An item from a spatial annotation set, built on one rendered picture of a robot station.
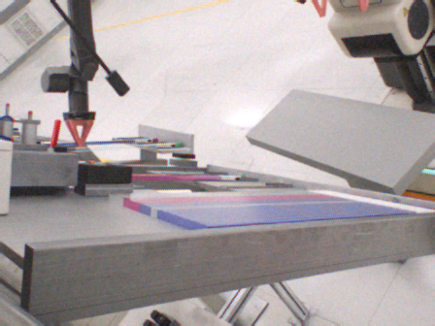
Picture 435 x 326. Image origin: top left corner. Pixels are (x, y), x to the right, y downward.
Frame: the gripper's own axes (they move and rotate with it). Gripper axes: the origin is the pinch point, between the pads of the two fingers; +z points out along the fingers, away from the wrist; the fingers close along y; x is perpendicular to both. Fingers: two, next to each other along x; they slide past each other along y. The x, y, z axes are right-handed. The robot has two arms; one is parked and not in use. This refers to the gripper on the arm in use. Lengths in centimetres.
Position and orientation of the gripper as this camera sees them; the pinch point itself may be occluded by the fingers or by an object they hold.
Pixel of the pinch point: (80, 143)
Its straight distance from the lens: 148.8
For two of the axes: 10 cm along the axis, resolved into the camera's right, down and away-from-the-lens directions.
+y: 5.8, 0.4, -8.1
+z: 0.2, 10.0, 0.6
